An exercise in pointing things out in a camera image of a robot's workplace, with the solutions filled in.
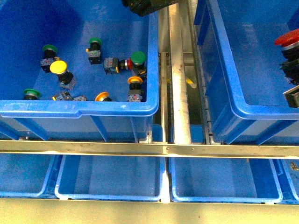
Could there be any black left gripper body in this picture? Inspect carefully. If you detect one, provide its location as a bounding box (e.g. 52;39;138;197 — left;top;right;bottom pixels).
122;0;179;16

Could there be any yellow mushroom push button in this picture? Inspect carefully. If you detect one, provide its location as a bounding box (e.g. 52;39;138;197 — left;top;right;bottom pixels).
50;60;76;90

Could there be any red mushroom push button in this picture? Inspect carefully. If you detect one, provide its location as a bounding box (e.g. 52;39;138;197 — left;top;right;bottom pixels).
274;29;299;67

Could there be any blue bin with buttons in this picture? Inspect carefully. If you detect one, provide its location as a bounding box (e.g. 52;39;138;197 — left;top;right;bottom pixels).
0;0;159;142

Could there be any green push button right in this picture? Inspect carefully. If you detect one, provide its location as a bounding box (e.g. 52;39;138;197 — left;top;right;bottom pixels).
130;51;147;78

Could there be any green push button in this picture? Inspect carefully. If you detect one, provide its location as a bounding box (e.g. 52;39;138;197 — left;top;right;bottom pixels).
86;37;102;65
23;89;41;100
130;51;147;78
40;44;60;73

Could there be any green push button middle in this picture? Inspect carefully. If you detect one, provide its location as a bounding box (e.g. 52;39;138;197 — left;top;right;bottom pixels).
86;37;102;65

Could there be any yellow push button right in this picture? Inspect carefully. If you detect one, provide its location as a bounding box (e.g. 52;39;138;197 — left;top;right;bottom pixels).
127;76;143;102

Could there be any yellow push button front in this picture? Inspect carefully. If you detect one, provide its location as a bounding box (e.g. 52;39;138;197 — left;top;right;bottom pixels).
95;92;112;102

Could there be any green push button left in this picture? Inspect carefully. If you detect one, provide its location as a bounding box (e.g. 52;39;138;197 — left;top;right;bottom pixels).
40;44;60;73

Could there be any loose contact block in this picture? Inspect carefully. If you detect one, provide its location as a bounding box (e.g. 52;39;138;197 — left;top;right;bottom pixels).
72;95;87;101

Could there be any yellow push button lying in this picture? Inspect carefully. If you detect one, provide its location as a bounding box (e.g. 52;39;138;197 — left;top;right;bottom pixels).
52;91;72;101

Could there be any blue target bin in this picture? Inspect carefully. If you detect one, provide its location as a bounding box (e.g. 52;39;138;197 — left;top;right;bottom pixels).
194;0;299;145

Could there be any green push button front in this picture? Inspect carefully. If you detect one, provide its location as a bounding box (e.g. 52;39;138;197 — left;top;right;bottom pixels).
23;89;41;100

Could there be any lower blue bin far left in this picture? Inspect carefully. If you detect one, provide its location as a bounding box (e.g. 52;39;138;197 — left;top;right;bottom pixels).
0;154;62;199

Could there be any lower blue bin far right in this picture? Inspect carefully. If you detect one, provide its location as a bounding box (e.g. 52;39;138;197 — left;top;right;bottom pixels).
273;159;299;205

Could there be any metal roller rack frame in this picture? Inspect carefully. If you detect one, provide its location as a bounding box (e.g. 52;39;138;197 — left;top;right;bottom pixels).
0;0;299;224

